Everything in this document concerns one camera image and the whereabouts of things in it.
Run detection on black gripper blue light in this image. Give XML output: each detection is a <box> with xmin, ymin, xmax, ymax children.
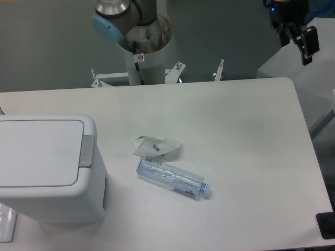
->
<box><xmin>263</xmin><ymin>0</ymin><xmax>320</xmax><ymax>65</ymax></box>

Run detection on white push-lid trash can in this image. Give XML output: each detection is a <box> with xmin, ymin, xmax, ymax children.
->
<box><xmin>1</xmin><ymin>115</ymin><xmax>108</xmax><ymax>224</ymax></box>

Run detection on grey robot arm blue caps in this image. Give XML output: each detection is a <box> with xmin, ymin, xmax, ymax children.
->
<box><xmin>91</xmin><ymin>1</ymin><xmax>320</xmax><ymax>65</ymax></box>

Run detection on white covered side box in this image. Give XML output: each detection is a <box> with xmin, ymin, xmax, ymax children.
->
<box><xmin>256</xmin><ymin>18</ymin><xmax>334</xmax><ymax>139</ymax></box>

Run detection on silver table clamp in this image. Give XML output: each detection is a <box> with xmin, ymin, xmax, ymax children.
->
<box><xmin>213</xmin><ymin>59</ymin><xmax>225</xmax><ymax>82</ymax></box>

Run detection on black device at table edge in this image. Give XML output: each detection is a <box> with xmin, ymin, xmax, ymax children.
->
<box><xmin>316</xmin><ymin>212</ymin><xmax>334</xmax><ymax>239</ymax></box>

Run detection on clear crushed plastic bottle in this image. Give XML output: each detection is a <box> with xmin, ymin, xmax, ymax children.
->
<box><xmin>136</xmin><ymin>157</ymin><xmax>211</xmax><ymax>200</ymax></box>

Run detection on crumpled white plastic wrapper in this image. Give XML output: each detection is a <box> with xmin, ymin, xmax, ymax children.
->
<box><xmin>132</xmin><ymin>136</ymin><xmax>181</xmax><ymax>157</ymax></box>

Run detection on white mounting bracket frame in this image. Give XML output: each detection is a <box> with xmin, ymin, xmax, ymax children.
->
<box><xmin>91</xmin><ymin>62</ymin><xmax>186</xmax><ymax>88</ymax></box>

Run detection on black cable on pedestal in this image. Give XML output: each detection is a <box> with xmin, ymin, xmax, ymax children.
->
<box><xmin>132</xmin><ymin>40</ymin><xmax>146</xmax><ymax>86</ymax></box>

